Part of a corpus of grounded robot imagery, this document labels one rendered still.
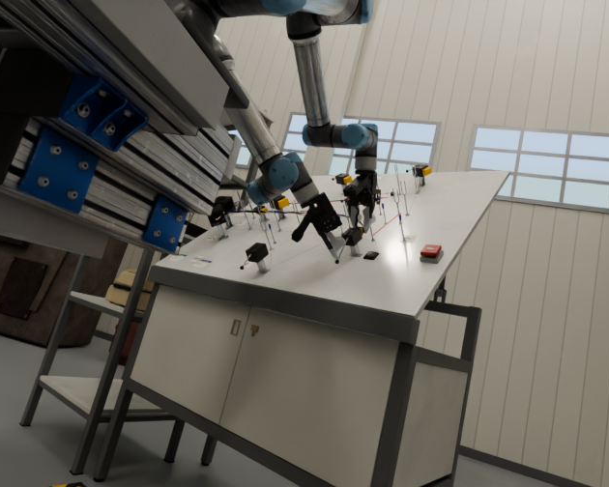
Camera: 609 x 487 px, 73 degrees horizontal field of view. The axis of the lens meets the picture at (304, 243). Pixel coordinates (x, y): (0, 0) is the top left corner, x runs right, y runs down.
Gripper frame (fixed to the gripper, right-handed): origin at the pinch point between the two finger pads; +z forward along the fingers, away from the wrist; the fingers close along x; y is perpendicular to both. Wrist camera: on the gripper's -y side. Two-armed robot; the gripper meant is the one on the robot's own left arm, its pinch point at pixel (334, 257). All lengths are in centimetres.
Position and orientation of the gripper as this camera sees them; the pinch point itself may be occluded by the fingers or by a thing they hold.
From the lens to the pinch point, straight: 132.4
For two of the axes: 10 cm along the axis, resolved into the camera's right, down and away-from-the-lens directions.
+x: -0.5, -1.8, 9.8
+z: 4.9, 8.5, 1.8
